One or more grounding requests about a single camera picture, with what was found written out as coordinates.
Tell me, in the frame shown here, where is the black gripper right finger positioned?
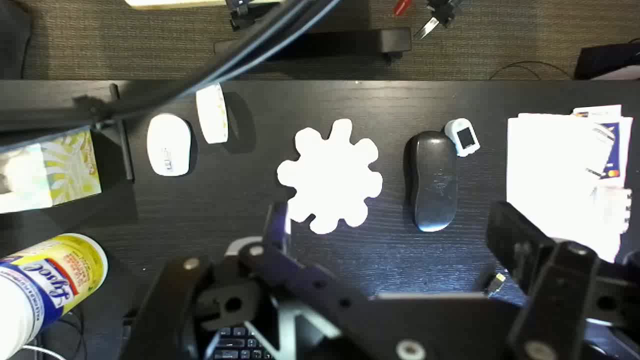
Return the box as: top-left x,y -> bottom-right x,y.
486,203 -> 640,360

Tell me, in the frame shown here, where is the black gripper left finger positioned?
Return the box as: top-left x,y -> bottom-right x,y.
121,201 -> 377,360

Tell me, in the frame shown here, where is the black keyboard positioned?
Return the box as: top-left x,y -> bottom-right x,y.
204,327 -> 274,360

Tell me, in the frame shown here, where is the white paper stack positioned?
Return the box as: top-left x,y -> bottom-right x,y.
506,105 -> 635,263

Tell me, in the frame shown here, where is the pink plush octopus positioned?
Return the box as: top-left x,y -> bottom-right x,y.
276,118 -> 385,235

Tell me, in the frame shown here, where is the white pulse oximeter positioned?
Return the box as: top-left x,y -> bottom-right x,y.
445,118 -> 480,158

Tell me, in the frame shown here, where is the black computer mouse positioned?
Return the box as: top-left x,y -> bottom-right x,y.
407,130 -> 458,232

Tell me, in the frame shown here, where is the white oval soap bar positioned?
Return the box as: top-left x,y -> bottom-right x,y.
146,113 -> 192,179

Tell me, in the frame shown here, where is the white tape roll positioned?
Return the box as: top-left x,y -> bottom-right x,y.
196,84 -> 231,145

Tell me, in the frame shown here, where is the yellow disinfectant wipes canister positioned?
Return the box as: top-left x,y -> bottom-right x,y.
0,232 -> 108,360

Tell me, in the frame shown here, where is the black cable bundle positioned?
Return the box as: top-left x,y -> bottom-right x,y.
0,0 -> 342,135

